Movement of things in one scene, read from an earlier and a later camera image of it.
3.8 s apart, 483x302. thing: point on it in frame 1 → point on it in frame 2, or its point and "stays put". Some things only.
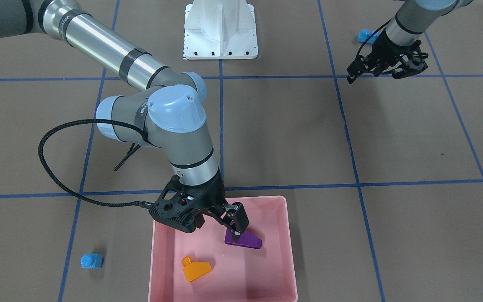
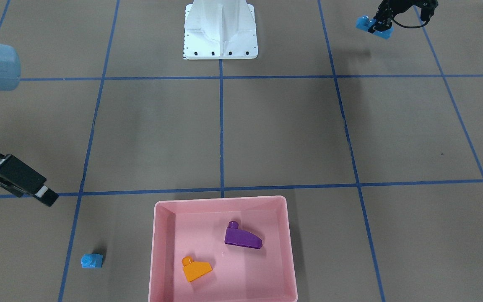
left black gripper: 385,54 → 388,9
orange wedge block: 194,270 stays put
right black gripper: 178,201 → 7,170
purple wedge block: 245,238 stays put
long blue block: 364,33 → 364,23
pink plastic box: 239,274 stays put
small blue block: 93,261 stays put
